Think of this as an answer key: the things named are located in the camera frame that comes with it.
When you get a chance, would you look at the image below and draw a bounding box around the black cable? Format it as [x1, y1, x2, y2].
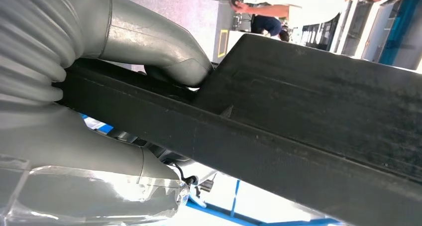
[171, 162, 200, 199]

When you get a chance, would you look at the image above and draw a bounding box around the person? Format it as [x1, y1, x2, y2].
[250, 15, 291, 42]
[230, 0, 416, 30]

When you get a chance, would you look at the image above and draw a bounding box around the blue metal shelf rack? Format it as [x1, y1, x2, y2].
[81, 113, 343, 226]

